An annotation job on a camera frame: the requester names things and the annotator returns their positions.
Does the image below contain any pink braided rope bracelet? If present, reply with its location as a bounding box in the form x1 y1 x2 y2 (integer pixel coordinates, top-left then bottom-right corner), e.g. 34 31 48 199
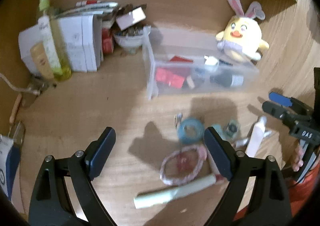
159 144 208 187

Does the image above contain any dark green glass bottle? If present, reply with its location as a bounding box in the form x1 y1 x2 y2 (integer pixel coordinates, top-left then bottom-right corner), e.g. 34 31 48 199
210 72 244 88

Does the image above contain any pale green tube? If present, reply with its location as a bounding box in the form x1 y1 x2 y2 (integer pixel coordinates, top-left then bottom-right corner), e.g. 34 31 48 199
133 174 216 209

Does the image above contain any right hand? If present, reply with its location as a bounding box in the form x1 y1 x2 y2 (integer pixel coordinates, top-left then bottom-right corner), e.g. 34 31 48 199
291 145 304 172

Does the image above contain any silver pen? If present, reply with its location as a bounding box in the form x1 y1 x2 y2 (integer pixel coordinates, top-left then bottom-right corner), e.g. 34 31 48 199
231 130 273 149

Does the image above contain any white tube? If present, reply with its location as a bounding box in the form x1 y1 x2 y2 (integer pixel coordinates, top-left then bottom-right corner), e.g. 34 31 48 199
245 116 267 158

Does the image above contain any teal tape roll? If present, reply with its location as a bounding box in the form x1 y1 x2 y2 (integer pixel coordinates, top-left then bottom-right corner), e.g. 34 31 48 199
177 118 204 145

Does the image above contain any yellow chick plush toy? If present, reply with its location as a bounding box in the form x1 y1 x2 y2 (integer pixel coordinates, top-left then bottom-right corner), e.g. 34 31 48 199
215 0 269 62

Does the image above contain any yellow-green spray bottle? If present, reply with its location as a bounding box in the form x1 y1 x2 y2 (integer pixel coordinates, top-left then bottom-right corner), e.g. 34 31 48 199
37 0 72 81

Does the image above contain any clear plastic storage bin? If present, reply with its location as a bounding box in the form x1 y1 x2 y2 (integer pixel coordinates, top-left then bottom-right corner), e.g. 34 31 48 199
142 27 259 99

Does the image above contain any red book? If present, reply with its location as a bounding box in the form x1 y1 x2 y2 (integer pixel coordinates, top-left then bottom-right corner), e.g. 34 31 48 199
101 28 114 55

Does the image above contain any beige cosmetic tube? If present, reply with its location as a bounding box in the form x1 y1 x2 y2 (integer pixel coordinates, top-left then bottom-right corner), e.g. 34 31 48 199
30 42 54 80

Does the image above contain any white bowl of stones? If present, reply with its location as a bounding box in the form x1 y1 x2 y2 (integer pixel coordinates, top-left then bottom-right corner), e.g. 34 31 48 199
113 25 151 55

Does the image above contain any small white cardboard box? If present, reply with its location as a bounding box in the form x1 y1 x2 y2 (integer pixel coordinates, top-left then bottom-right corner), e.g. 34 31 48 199
116 6 146 31

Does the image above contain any red white marker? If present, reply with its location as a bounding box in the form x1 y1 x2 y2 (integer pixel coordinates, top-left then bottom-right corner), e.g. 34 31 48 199
75 0 102 7

